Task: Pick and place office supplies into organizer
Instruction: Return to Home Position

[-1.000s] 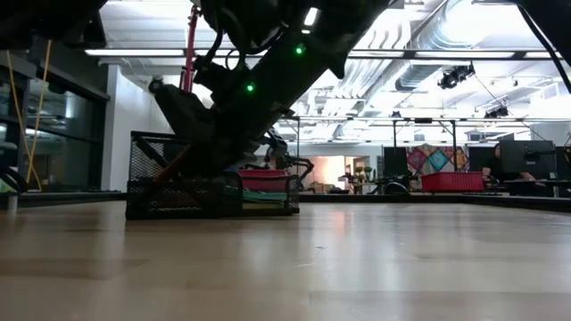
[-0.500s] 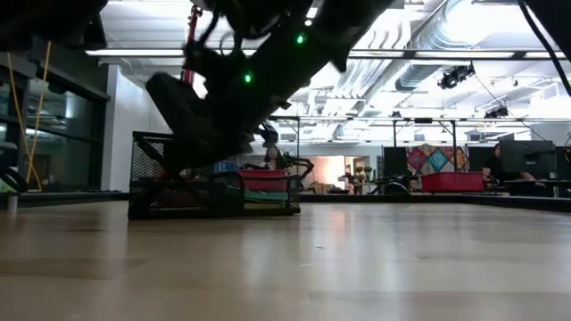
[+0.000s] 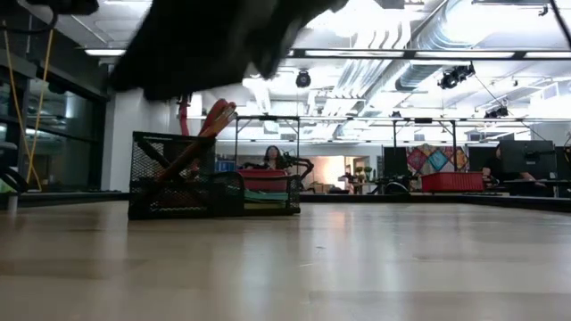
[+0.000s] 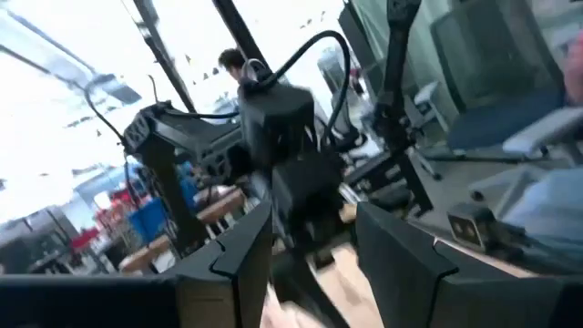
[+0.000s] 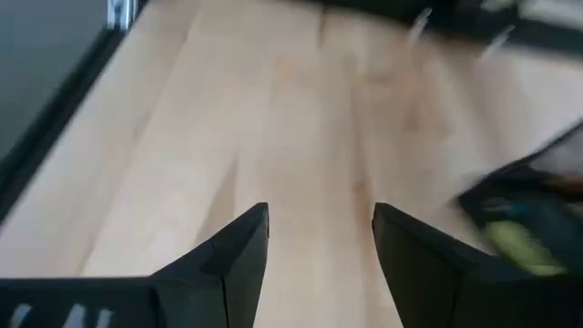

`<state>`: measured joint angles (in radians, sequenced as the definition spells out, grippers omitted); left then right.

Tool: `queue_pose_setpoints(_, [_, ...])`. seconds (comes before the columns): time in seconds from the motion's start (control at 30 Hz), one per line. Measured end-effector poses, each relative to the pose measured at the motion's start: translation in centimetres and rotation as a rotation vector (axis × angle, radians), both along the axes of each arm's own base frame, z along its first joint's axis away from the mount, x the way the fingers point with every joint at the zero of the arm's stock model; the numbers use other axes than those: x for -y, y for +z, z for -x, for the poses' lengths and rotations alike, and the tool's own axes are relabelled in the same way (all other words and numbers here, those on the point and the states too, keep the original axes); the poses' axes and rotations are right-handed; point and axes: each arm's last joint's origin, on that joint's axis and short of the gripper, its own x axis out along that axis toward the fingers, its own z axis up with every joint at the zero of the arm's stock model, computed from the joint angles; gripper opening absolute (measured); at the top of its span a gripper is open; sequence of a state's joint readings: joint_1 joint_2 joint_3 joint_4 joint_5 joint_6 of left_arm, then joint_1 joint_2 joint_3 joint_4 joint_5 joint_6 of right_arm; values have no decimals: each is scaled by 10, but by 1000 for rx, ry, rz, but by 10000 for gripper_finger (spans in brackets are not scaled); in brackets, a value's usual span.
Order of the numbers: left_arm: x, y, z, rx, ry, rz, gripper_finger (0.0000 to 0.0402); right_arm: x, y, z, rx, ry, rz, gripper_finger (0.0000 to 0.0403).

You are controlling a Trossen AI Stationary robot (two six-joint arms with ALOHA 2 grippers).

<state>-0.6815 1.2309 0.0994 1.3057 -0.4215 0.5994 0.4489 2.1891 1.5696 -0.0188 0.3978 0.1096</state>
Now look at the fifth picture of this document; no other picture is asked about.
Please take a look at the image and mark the black mesh desk organizer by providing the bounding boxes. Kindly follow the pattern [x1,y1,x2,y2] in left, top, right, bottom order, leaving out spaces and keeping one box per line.
[455,120,583,277]

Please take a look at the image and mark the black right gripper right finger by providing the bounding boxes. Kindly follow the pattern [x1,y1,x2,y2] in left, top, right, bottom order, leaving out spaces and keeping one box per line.
[372,202,583,328]

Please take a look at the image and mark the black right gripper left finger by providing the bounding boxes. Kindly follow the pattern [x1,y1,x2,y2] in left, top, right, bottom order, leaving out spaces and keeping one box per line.
[0,202,271,328]

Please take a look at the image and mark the small yellow-green sticky pad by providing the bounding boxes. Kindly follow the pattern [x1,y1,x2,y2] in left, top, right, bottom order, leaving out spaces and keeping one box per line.
[481,220,568,277]

